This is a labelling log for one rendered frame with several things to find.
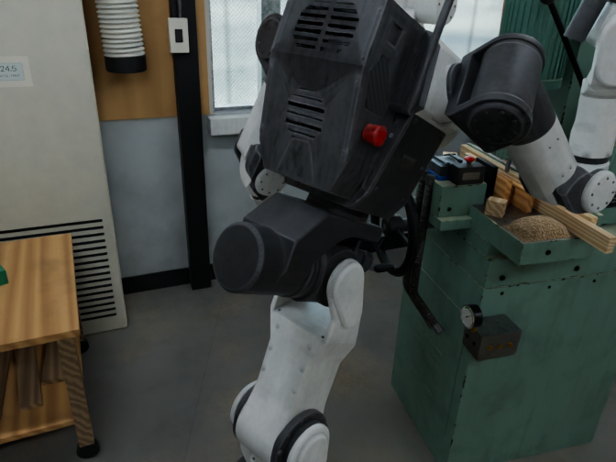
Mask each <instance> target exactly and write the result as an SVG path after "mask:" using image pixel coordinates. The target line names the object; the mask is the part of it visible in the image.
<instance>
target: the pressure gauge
mask: <svg viewBox="0 0 616 462"><path fill-rule="evenodd" d="M466 316H468V318H466ZM460 317H461V321H462V323H463V325H464V327H465V328H467V329H470V331H471V332H473V333H475V332H476V330H477V329H478V327H480V326H481V325H482V322H483V314H482V311H481V310H480V308H479V306H478V305H476V304H474V303H473V304H464V305H463V306H462V307H461V310H460Z"/></svg>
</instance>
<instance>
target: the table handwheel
mask: <svg viewBox="0 0 616 462"><path fill-rule="evenodd" d="M404 207H405V211H406V215H407V218H403V219H402V217H401V216H400V215H398V214H397V215H395V214H394V215H393V216H392V217H391V218H389V219H388V220H387V219H384V218H383V219H382V221H381V227H382V228H383V234H384V235H385V236H384V238H383V239H382V238H380V240H379V242H373V244H374V248H375V250H376V253H377V256H378V258H379V261H380V263H381V264H392V263H391V261H390V260H389V258H388V256H387V253H386V251H385V248H384V247H385V245H386V243H387V242H388V240H389V238H390V237H399V238H400V239H401V240H402V242H403V243H404V244H405V245H406V246H407V252H406V256H405V259H404V261H403V263H402V264H401V265H400V266H399V267H396V266H394V269H393V270H389V271H387V272H388V273H389V274H390V275H392V276H395V277H401V276H404V275H406V274H407V273H408V272H409V271H410V270H411V269H412V267H413V264H414V262H415V260H416V256H417V252H418V247H419V224H420V223H419V221H418V214H417V210H416V206H415V202H414V199H413V196H412V195H411V196H410V198H409V200H408V201H407V203H406V205H404ZM370 223H371V224H374V225H376V226H380V218H379V217H378V216H375V215H372V214H371V215H370ZM430 228H435V227H434V226H433V225H432V224H431V223H430V222H428V227H427V229H430ZM404 231H408V237H407V236H406V235H405V234H404V233H403V232H404Z"/></svg>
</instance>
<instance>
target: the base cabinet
mask: <svg viewBox="0 0 616 462"><path fill-rule="evenodd" d="M424 243H425V244H424V251H423V261H422V267H421V271H420V272H421V273H420V278H419V284H418V293H419V295H420V296H421V298H422V300H423V301H424V303H425V304H426V305H427V307H428V309H430V311H431V313H432V314H433V315H434V317H435V318H436V320H437V322H438V323H439V324H440V325H441V326H442V327H443V328H444V330H445V331H444V332H443V333H442V334H440V335H437V334H436V333H435V331H434V330H433V329H429V328H428V326H427V325H426V323H425V321H424V319H423V317H422V316H421V315H420V313H419V311H418V309H416V307H415V305H414V303H413V302H412V300H411V298H410V296H408V294H407V292H406V291H405V289H404V288H403V291H402V297H401V311H400V318H399V325H398V332H397V339H396V347H395V353H394V360H393V368H392V374H391V382H390V384H391V386H392V387H393V389H394V390H395V391H396V393H397V395H398V397H399V398H400V400H401V402H402V404H403V406H404V407H405V409H406V411H407V413H408V414H409V415H410V417H411V418H412V421H413V422H414V424H415V426H416V428H417V429H418V431H419V433H420V434H421V436H422V438H423V440H424V441H425V443H426V444H427V446H428V448H429V449H430V451H431V453H432V454H433V456H434V459H435V460H436V462H505V461H510V460H514V459H518V458H522V457H529V456H533V455H538V454H542V453H545V452H550V451H554V450H558V449H562V448H566V447H571V446H578V445H582V444H586V443H590V442H591V441H592V439H593V436H594V434H595V431H596V429H597V426H598V423H599V421H600V417H601V414H602V412H603V409H604V406H605V404H606V401H607V399H608V396H609V394H610V391H611V387H612V384H613V382H614V380H615V377H616V271H613V272H605V273H598V274H591V275H584V276H577V277H570V278H563V279H556V280H542V281H536V282H528V283H522V284H514V285H507V286H500V287H493V288H486V289H484V288H482V287H481V286H480V285H479V284H478V283H477V282H476V281H475V280H474V279H473V278H472V277H471V276H470V275H469V274H468V273H467V272H465V271H464V270H463V269H462V268H461V267H460V266H459V265H458V264H457V263H456V262H455V261H454V260H453V259H452V258H451V257H450V256H449V255H448V254H446V253H445V252H444V250H443V249H441V248H440V247H439V246H438V245H437V244H436V243H435V242H434V241H433V239H432V238H430V237H429V236H428V235H426V238H425V242H424ZM473 303H474V304H476V305H478V307H479V308H480V310H481V312H482V314H483V317H486V316H492V315H498V314H506V315H507V316H508V317H509V318H510V319H511V320H512V321H513V322H514V323H515V324H516V325H517V326H518V327H519V328H520V329H521V330H522V334H521V338H520V342H519V345H518V349H517V353H516V355H512V356H507V357H497V358H492V359H486V360H480V361H477V360H476V359H475V358H474V357H473V356H472V355H471V354H470V353H469V351H468V350H467V349H466V348H465V346H464V345H463V344H462V339H463V334H464V330H465V326H464V325H463V323H462V321H461V317H460V310H461V307H462V306H463V305H464V304H473Z"/></svg>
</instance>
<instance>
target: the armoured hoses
mask: <svg viewBox="0 0 616 462"><path fill-rule="evenodd" d="M434 181H435V175H433V174H429V170H425V172H424V173H423V176H422V178H421V179H420V180H419V182H418V187H417V192H416V198H415V206H416V210H417V214H418V221H419V223H420V224H419V247H418V252H417V256H416V260H415V262H414V264H413V266H412V269H411V270H410V271H409V272H408V273H407V274H406V275H404V276H403V277H402V283H403V286H404V287H403V288H404V289H405V291H406V292H407V294H408V296H410V298H411V300H412V303H414V305H415V307H416V309H418V311H419V313H420V315H421V316H422V317H423V319H424V321H425V323H426V325H427V326H428V328H429V329H433V330H434V332H435V333H436V334H437V335H440V334H442V333H443V332H444V331H445V330H444V328H443V327H442V326H441V325H440V324H439V323H438V322H437V320H436V318H435V317H434V315H433V314H432V313H431V311H430V309H428V307H427V305H426V304H425V303H424V300H422V298H421V296H420V295H419V293H418V284H419V278H420V273H421V272H420V271H421V267H422V261H423V254H424V244H425V243H424V242H425V238H426V233H427V232H426V231H427V227H428V222H429V221H428V220H429V214H430V209H431V208H430V207H431V200H432V199H431V198H432V191H433V185H434ZM411 275H412V276H411Z"/></svg>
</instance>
